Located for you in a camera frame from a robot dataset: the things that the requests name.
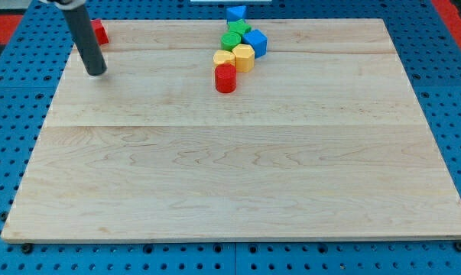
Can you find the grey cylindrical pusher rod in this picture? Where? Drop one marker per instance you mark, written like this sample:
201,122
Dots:
80,26

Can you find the blue cube block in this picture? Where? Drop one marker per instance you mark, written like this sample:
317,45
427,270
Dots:
257,40

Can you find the light wooden board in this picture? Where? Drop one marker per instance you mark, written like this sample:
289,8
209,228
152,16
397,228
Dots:
323,140

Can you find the red star block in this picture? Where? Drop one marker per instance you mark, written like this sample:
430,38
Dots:
100,32

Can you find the red cylinder block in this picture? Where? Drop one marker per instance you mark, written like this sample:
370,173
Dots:
225,78

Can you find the yellow hexagon block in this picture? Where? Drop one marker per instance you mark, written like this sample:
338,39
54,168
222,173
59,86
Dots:
244,58

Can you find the yellow heart block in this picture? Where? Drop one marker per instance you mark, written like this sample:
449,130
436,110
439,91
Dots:
223,57

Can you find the green cylinder block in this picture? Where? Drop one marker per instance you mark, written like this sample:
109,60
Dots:
230,40

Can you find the blue triangle block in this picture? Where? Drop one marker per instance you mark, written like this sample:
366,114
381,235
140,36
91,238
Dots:
236,13

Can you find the green star block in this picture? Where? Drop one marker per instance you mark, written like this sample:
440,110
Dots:
240,27

